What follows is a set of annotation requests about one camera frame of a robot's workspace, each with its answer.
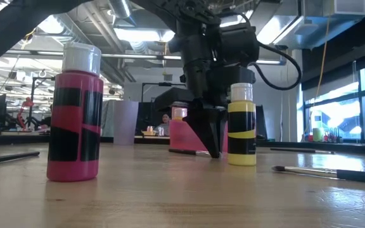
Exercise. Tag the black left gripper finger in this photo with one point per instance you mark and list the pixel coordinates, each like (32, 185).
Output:
(214, 133)
(197, 126)

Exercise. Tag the yellow paint bottle red label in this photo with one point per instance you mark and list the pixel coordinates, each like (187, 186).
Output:
(180, 113)

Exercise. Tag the yellow black-banded paint bottle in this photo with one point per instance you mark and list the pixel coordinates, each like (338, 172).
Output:
(241, 126)

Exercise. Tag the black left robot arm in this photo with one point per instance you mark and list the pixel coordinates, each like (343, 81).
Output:
(17, 22)

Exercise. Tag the magenta black-taped paint bottle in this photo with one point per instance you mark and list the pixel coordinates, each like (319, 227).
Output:
(74, 126)

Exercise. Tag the pink plastic bin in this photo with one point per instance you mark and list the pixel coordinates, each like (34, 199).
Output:
(182, 139)

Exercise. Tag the person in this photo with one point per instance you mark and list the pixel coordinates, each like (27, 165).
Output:
(165, 123)

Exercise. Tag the lavender plastic cup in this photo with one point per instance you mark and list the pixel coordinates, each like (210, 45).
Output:
(125, 123)

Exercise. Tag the long ceiling light bar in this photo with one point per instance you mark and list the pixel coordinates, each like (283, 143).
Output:
(131, 56)

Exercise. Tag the colourful small toys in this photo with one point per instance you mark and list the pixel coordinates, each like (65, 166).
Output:
(331, 138)

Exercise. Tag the white ceiling box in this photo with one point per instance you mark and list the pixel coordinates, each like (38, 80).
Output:
(347, 8)

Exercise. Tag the black aluminium table frame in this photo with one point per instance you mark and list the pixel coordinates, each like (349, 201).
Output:
(328, 147)

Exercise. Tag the silver ventilation duct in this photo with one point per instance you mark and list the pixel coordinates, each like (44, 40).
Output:
(120, 8)

